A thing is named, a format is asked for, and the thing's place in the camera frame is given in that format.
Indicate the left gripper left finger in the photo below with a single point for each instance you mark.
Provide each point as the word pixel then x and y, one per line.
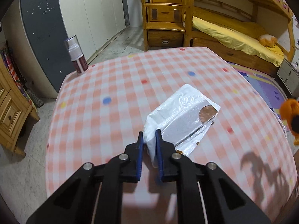
pixel 93 194

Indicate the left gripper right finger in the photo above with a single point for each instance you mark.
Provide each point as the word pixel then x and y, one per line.
pixel 205 193

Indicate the silver foil bag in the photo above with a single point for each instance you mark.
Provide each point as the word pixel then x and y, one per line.
pixel 183 119

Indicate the orange mesh net bag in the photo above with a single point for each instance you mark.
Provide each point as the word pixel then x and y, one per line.
pixel 289 112

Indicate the rainbow oval rug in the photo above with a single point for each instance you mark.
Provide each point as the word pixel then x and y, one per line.
pixel 265 85

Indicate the white spray bottle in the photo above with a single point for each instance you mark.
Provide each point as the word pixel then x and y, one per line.
pixel 76 54

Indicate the grey nightstand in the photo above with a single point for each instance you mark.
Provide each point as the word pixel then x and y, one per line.
pixel 289 77

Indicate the yellow bed sheet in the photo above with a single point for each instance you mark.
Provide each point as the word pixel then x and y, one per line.
pixel 239 41

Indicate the orange plush pillow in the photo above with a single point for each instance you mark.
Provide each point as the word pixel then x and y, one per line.
pixel 267 40

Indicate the wooden bunk bed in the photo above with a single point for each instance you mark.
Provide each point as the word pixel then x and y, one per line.
pixel 251 17

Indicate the white wardrobe with dots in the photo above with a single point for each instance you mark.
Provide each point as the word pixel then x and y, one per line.
pixel 95 23

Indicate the wooden stair drawers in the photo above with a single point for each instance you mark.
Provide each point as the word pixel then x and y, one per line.
pixel 167 23

